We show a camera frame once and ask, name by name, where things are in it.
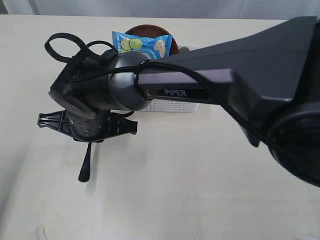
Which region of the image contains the white plastic lattice basket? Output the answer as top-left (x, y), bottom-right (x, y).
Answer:
top-left (134, 43), bottom-right (201, 114)

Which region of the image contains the stainless steel fork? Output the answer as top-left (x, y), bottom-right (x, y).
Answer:
top-left (78, 142), bottom-right (92, 183)

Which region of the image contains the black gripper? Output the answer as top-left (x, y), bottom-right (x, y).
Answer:
top-left (37, 110), bottom-right (138, 143)

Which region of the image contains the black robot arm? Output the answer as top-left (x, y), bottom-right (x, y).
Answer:
top-left (37, 16), bottom-right (320, 186)

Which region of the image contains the brown round plate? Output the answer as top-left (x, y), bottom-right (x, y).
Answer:
top-left (125, 24), bottom-right (179, 56)

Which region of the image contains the blue Lays chip bag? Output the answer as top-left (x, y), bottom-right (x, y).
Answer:
top-left (112, 31), bottom-right (173, 59)

